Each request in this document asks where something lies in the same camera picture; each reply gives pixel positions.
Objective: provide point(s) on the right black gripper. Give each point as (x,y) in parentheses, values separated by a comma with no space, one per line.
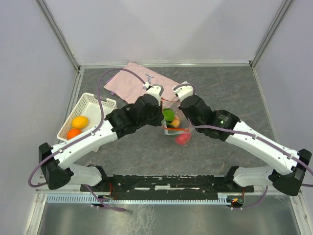
(180,107)

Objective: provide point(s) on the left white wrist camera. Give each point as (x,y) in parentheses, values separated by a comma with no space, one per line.
(154,90)

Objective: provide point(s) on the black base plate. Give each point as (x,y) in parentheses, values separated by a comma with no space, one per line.
(132,187)

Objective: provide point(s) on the yellow lemon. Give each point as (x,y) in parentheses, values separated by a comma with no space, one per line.
(80,122)

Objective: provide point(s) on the white perforated plastic basket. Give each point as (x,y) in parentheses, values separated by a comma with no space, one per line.
(83,105)

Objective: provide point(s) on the red apple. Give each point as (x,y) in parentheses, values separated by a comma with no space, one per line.
(183,138)

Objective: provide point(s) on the green apple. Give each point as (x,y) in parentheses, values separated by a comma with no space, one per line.
(169,115)

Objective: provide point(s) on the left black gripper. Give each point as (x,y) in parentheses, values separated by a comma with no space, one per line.
(160,117)

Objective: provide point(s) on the peach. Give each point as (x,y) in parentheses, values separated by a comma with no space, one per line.
(175,123)

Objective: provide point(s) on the orange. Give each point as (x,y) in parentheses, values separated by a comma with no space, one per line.
(73,133)

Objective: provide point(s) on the light blue cable duct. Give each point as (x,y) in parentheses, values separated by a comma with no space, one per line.
(89,199)

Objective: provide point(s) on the clear zip top bag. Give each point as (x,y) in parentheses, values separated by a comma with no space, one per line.
(184,126)

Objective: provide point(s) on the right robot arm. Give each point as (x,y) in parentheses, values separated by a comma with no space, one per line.
(286,167)

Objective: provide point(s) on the pink cloth with lettering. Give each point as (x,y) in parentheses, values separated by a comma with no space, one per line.
(130,87)

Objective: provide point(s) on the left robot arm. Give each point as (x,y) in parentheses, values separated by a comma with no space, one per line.
(57,161)

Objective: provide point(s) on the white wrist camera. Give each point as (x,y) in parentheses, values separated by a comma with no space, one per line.
(184,90)
(154,90)

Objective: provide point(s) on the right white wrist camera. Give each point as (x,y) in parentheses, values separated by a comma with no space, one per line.
(184,90)

